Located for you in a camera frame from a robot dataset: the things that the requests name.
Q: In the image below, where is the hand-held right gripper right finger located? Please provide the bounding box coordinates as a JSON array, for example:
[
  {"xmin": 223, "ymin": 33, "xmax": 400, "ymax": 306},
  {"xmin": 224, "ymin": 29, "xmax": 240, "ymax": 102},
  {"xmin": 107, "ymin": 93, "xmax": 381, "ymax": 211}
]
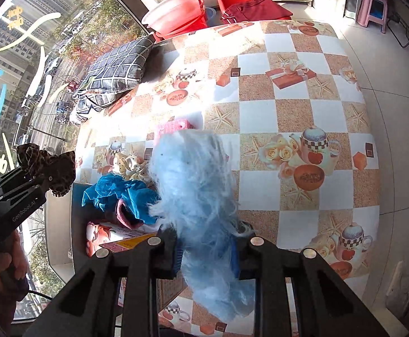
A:
[{"xmin": 230, "ymin": 221, "xmax": 390, "ymax": 337}]

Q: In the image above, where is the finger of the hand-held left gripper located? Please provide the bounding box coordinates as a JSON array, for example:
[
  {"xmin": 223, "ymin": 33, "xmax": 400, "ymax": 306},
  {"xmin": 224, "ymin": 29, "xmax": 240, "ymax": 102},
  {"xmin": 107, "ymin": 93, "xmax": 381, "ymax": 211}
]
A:
[{"xmin": 32, "ymin": 151, "xmax": 77, "ymax": 193}]

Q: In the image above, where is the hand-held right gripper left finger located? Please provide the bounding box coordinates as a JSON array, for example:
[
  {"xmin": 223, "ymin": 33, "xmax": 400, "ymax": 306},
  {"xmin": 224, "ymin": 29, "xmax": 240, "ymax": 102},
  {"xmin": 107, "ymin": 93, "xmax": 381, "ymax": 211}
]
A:
[{"xmin": 25, "ymin": 227, "xmax": 183, "ymax": 337}]

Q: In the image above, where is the leopard print scrunchie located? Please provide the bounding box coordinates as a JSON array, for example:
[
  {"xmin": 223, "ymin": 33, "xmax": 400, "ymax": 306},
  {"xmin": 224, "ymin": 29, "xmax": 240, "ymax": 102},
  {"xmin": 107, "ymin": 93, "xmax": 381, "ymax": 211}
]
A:
[{"xmin": 16, "ymin": 143, "xmax": 76, "ymax": 198}]

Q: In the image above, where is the black storage box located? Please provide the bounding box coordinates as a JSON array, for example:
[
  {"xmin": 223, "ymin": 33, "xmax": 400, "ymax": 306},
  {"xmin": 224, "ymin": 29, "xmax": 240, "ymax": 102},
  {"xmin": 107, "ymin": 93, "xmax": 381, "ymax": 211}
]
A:
[{"xmin": 70, "ymin": 182, "xmax": 93, "ymax": 259}]

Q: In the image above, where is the light blue fluffy plush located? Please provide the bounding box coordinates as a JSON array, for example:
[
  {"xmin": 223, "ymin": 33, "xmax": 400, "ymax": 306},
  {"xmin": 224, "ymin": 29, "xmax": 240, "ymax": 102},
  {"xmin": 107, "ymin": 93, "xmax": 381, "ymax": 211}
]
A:
[{"xmin": 148, "ymin": 129, "xmax": 257, "ymax": 324}]

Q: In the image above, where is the person's left hand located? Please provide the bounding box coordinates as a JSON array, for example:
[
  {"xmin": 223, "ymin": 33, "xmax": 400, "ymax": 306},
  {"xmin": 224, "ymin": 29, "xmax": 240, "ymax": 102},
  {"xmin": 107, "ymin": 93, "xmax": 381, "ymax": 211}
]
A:
[{"xmin": 0, "ymin": 231, "xmax": 27, "ymax": 292}]

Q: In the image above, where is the blue mesh cloth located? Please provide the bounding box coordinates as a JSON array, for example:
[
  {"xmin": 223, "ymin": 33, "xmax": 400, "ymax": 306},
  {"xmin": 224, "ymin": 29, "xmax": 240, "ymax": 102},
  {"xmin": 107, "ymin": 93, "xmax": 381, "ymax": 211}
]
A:
[{"xmin": 81, "ymin": 175, "xmax": 161, "ymax": 224}]

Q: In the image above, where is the maroon rolled sock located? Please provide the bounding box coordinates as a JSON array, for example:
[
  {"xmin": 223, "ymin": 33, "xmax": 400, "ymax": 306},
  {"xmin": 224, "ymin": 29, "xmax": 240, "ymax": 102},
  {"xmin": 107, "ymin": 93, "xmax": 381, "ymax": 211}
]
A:
[{"xmin": 114, "ymin": 199, "xmax": 147, "ymax": 229}]

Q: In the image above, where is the white polka dot scrunchie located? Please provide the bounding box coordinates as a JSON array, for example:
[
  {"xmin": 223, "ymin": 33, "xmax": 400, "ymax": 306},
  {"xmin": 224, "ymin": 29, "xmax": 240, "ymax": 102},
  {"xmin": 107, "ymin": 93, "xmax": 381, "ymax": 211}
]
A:
[{"xmin": 112, "ymin": 152, "xmax": 153, "ymax": 184}]

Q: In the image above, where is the white floral printed packet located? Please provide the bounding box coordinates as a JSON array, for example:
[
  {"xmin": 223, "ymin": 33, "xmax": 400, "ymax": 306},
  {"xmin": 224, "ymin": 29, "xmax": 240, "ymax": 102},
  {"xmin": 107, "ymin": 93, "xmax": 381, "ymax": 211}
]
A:
[{"xmin": 85, "ymin": 220, "xmax": 157, "ymax": 258}]

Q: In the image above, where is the grey checked cushion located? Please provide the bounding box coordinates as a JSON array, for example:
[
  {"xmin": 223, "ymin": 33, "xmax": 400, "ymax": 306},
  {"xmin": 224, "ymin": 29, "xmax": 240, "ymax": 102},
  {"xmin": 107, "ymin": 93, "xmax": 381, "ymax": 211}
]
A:
[{"xmin": 68, "ymin": 34, "xmax": 156, "ymax": 126}]

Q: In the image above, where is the printed checked tablecloth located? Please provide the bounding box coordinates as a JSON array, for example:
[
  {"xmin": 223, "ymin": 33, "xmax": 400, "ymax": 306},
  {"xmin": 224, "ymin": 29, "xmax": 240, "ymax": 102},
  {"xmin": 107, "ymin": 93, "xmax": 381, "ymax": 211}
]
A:
[{"xmin": 74, "ymin": 19, "xmax": 381, "ymax": 337}]

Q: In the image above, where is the pink plastic basin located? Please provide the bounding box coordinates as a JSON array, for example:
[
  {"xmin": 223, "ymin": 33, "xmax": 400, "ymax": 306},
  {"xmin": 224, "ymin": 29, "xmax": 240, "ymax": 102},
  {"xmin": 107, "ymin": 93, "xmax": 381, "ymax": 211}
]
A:
[{"xmin": 141, "ymin": 0, "xmax": 209, "ymax": 40}]

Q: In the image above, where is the blue plastic bucket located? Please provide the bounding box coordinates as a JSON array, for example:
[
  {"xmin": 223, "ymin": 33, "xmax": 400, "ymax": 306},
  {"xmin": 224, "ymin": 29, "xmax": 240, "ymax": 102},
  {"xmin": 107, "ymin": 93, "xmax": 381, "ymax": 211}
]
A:
[{"xmin": 204, "ymin": 6, "xmax": 220, "ymax": 26}]

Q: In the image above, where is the dark red cloth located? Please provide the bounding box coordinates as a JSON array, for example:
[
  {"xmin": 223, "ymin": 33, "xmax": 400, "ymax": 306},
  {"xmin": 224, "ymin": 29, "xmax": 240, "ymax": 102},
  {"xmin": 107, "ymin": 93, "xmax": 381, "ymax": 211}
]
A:
[{"xmin": 220, "ymin": 0, "xmax": 293, "ymax": 26}]

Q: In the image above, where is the pink plastic stool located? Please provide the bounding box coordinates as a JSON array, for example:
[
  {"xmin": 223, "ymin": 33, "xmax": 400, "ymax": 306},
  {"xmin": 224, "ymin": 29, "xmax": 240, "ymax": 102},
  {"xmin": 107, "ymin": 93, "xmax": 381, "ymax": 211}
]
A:
[{"xmin": 355, "ymin": 0, "xmax": 390, "ymax": 34}]

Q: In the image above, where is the black cable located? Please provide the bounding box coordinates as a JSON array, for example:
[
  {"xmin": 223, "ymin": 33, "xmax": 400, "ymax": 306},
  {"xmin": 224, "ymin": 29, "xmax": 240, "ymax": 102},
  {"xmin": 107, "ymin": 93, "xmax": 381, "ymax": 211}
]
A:
[{"xmin": 25, "ymin": 288, "xmax": 54, "ymax": 300}]

